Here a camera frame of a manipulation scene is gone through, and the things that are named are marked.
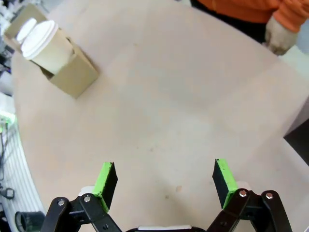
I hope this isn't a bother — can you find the brown cardboard cup carrier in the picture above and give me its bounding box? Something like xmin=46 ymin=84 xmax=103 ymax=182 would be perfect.
xmin=4 ymin=2 xmax=100 ymax=100

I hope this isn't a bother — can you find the white paper cup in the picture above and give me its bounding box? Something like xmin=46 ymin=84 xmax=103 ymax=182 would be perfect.
xmin=30 ymin=27 xmax=74 ymax=75

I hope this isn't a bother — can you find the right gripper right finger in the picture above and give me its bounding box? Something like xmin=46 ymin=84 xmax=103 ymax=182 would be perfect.
xmin=205 ymin=158 xmax=290 ymax=232

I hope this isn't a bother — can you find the black cylindrical cap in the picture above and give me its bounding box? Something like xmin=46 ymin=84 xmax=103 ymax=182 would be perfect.
xmin=14 ymin=210 xmax=45 ymax=232

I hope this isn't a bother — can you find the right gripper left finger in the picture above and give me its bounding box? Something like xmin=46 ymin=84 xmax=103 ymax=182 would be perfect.
xmin=44 ymin=161 xmax=123 ymax=232

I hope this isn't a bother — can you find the person's left forearm orange sleeve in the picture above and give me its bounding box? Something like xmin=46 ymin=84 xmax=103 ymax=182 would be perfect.
xmin=272 ymin=0 xmax=309 ymax=33

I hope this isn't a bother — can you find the white ribbed panel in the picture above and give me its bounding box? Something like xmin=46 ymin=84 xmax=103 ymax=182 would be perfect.
xmin=0 ymin=124 xmax=47 ymax=232

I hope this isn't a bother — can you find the person's left hand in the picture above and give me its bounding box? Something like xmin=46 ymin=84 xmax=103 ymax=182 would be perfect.
xmin=265 ymin=14 xmax=299 ymax=56

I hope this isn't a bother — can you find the person in orange hoodie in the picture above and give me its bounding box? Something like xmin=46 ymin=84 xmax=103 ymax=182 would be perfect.
xmin=189 ymin=0 xmax=287 ymax=44

